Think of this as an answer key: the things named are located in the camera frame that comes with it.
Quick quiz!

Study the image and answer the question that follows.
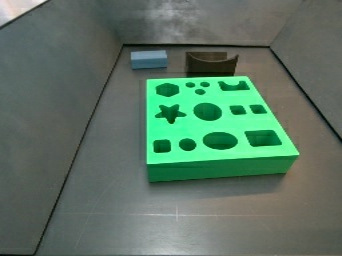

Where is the blue rectangular block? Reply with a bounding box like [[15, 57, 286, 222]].
[[131, 50, 169, 69]]

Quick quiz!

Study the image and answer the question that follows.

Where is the green shape sorter board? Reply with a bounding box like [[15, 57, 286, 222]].
[[146, 76, 299, 182]]

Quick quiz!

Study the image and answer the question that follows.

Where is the black curved fixture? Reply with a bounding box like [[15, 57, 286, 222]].
[[186, 52, 239, 77]]

